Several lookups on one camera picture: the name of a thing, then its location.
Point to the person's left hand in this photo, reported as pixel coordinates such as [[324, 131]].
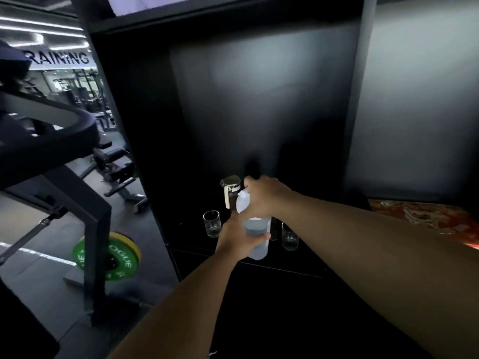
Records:
[[234, 239]]

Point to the person's right hand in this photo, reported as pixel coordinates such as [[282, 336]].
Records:
[[267, 198]]

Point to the person's left fingers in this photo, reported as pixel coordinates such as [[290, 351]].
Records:
[[265, 240]]

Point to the person's right fingers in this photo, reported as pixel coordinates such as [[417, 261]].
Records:
[[252, 185]]

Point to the clear plastic water bottle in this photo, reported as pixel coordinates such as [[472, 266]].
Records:
[[257, 228]]

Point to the person's right forearm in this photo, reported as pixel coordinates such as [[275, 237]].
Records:
[[374, 257]]

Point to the person's left forearm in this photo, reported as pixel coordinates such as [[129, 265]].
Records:
[[179, 310]]

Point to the dark bottle with metal lid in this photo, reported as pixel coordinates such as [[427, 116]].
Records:
[[229, 190]]

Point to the clear drinking glass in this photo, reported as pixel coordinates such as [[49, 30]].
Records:
[[212, 224], [290, 239]]

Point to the black cabinet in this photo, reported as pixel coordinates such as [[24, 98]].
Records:
[[262, 108]]

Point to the yellow weight plate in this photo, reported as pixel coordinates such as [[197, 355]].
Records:
[[131, 241]]

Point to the black weight bench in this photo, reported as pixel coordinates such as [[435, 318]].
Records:
[[116, 168]]

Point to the green weight plate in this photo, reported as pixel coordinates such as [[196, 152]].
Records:
[[119, 257]]

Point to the red patterned cloth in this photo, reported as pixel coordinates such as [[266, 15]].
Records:
[[430, 220]]

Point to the background gym rack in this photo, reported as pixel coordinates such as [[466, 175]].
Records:
[[82, 93]]

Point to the white panel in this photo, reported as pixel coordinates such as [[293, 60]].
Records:
[[157, 2]]

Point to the ceiling strip light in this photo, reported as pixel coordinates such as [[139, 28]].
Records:
[[37, 23]]

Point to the black gym machine frame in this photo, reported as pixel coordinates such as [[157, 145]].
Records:
[[48, 145]]

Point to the white wall banner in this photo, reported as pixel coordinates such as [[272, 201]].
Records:
[[60, 57]]

